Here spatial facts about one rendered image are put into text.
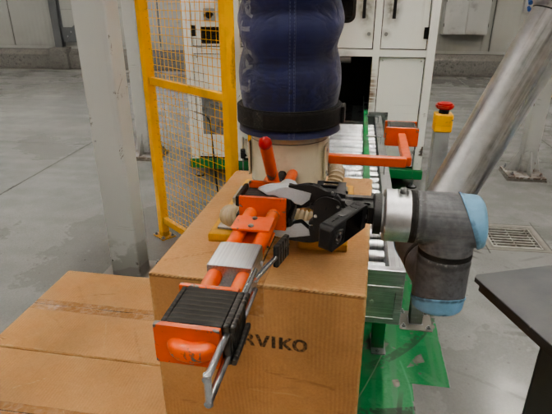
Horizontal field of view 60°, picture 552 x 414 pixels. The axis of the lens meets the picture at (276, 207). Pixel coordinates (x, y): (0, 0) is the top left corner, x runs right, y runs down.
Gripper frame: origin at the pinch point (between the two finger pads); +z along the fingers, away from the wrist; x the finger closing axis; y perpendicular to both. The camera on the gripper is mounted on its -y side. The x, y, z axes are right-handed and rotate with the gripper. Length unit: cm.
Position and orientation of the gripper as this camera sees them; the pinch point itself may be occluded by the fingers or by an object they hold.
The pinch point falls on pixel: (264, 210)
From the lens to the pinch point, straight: 83.5
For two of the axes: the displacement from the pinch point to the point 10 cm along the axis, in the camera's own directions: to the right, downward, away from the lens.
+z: -9.9, -0.7, 1.5
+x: 0.1, -9.2, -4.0
